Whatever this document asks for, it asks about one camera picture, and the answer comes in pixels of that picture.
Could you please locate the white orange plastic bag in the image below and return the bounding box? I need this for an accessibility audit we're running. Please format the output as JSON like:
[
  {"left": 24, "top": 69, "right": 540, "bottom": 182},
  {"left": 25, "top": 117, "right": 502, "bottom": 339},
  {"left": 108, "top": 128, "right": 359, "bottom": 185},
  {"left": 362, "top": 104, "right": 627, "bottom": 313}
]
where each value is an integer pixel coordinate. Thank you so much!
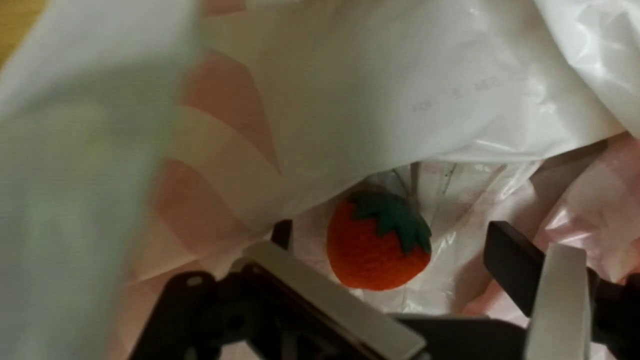
[{"left": 0, "top": 0, "right": 640, "bottom": 360}]

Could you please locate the red knitted strawberry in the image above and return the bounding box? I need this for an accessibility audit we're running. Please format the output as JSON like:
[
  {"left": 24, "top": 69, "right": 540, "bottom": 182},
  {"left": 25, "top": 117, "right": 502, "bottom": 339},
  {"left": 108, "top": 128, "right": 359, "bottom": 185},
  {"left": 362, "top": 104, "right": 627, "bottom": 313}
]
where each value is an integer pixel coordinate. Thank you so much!
[{"left": 325, "top": 190, "right": 431, "bottom": 292}]

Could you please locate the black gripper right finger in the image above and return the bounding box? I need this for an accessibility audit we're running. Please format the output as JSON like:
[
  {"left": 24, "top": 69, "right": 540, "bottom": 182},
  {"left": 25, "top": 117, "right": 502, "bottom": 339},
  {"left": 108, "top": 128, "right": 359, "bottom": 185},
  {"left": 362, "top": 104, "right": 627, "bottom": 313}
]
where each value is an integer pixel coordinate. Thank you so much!
[{"left": 484, "top": 222, "right": 592, "bottom": 360}]

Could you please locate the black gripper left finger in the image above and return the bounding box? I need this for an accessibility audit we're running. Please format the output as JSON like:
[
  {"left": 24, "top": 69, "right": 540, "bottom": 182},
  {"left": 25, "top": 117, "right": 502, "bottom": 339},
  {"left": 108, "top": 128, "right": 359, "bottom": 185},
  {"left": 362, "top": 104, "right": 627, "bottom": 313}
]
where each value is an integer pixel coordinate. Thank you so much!
[{"left": 232, "top": 219, "right": 428, "bottom": 360}]

